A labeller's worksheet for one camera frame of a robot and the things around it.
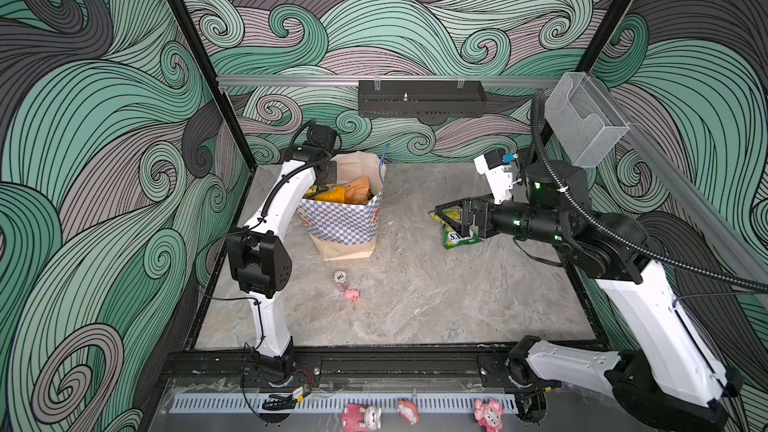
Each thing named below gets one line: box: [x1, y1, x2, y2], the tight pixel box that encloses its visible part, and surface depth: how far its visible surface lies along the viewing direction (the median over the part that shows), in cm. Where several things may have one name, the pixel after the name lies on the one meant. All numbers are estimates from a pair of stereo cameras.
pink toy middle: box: [397, 400, 420, 425], surface depth 65 cm
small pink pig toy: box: [344, 289, 361, 302], surface depth 86 cm
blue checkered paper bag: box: [297, 151, 386, 261], surface depth 85 cm
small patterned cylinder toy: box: [334, 270, 347, 287], surface depth 85 cm
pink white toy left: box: [342, 404, 382, 432], surface depth 65 cm
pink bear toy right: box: [474, 398, 505, 432], surface depth 66 cm
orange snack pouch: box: [344, 176, 370, 205], surface depth 101 cm
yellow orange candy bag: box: [314, 186, 346, 203], surface depth 89 cm
